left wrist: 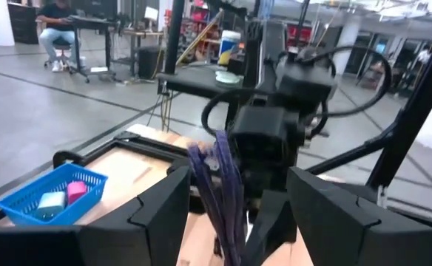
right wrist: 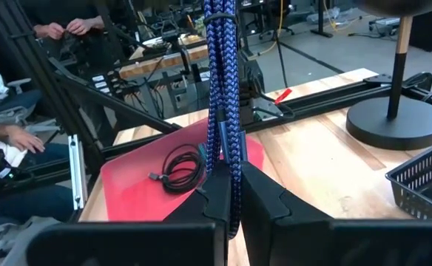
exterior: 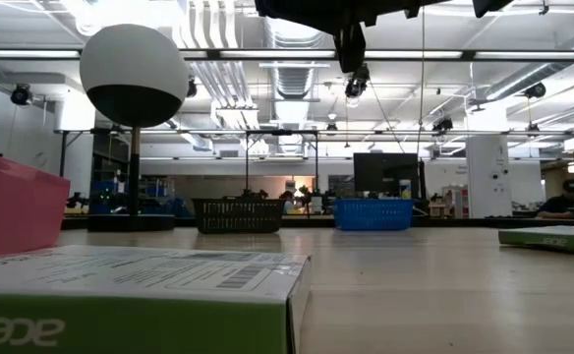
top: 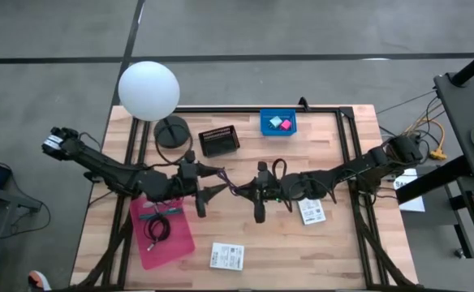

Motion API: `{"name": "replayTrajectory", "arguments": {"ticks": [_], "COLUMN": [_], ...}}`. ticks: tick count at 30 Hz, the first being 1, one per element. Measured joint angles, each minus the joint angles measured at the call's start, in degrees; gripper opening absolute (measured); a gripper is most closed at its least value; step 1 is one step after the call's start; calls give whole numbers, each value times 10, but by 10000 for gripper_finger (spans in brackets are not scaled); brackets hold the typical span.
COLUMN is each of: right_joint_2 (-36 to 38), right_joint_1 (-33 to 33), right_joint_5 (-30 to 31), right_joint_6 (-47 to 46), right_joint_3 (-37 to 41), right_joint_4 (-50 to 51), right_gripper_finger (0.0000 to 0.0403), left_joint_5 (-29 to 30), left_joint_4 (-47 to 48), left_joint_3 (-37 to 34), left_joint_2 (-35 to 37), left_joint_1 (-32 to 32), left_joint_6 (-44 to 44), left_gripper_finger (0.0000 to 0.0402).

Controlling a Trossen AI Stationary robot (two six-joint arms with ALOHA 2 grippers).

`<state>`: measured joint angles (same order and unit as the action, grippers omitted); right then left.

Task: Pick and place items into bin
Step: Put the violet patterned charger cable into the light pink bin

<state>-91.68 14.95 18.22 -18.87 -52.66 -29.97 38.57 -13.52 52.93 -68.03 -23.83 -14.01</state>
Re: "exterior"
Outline translucent pink plastic tray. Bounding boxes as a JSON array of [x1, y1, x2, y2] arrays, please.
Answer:
[[0, 147, 71, 261]]

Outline blue plastic basket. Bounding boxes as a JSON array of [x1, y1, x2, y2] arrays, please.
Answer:
[[333, 198, 415, 232]]

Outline white globe table lamp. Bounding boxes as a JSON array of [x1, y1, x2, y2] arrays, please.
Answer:
[[79, 23, 190, 233]]

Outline person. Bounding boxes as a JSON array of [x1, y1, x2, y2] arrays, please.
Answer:
[[536, 179, 574, 220]]

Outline white and green Acer box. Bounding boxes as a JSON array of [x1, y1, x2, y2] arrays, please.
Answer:
[[0, 244, 313, 354]]

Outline black background frame stand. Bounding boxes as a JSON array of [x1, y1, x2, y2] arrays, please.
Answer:
[[244, 129, 320, 198]]

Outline white square pillar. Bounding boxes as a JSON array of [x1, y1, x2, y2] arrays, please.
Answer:
[[465, 135, 513, 219]]

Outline white card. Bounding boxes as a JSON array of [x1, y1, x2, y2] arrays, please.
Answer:
[[497, 224, 574, 258]]

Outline silver ribbed air duct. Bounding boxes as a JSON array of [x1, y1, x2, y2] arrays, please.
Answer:
[[266, 19, 325, 99]]

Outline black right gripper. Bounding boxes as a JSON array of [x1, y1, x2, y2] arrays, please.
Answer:
[[255, 0, 465, 74]]

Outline black slotted plastic basket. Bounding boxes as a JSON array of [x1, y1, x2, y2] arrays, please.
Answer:
[[191, 196, 287, 235]]

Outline black computer monitor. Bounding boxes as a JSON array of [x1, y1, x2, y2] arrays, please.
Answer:
[[353, 151, 420, 201]]

